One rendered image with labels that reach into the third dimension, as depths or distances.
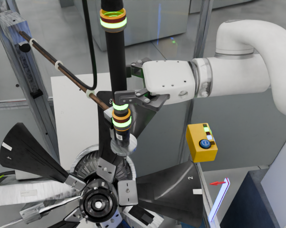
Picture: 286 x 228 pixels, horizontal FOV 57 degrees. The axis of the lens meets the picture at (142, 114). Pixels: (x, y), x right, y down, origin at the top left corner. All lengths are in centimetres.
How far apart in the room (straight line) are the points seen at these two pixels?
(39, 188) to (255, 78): 82
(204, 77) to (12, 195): 82
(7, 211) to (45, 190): 138
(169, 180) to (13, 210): 167
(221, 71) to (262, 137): 166
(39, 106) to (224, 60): 104
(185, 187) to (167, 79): 52
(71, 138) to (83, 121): 8
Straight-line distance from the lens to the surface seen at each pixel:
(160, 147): 194
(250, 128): 204
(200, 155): 121
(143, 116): 81
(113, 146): 69
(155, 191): 93
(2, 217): 243
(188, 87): 53
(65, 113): 110
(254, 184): 134
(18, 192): 110
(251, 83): 59
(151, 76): 54
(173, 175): 97
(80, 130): 110
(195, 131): 125
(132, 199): 92
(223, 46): 57
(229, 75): 56
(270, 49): 49
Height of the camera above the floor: 201
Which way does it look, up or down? 46 degrees down
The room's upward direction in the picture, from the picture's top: straight up
